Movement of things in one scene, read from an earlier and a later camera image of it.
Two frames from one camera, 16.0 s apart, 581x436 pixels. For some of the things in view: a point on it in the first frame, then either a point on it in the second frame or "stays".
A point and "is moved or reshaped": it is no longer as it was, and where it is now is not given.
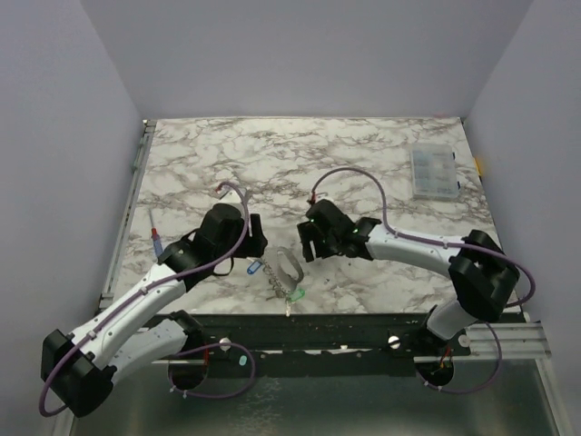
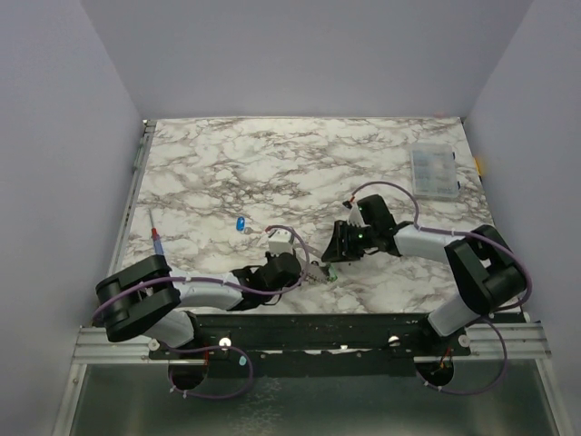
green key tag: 297,295 -> 331,272
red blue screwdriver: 155,237 stays
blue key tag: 253,267 is moved or reshaped
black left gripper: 253,245 -> 270,257
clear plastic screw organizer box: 434,173 stays
